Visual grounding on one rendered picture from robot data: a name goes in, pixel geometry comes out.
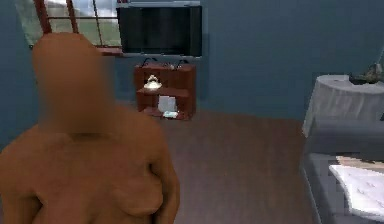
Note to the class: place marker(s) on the red wooden shelf unit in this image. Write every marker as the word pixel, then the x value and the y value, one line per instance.
pixel 176 87

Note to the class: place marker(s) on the black television set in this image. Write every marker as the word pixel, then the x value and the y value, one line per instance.
pixel 160 30

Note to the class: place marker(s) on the white box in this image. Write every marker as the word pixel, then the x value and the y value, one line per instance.
pixel 167 103

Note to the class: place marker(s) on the brown human figure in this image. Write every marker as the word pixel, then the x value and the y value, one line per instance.
pixel 83 160

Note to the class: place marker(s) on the round table with grey cloth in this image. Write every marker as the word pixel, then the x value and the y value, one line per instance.
pixel 346 100

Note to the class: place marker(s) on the black eyeglasses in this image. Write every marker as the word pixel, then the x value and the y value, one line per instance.
pixel 149 61

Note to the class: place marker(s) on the white cushion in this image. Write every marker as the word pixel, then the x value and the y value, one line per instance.
pixel 361 190

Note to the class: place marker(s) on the white teapot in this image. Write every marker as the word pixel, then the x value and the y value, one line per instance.
pixel 152 83

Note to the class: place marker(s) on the red framed window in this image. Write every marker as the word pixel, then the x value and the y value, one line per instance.
pixel 86 26

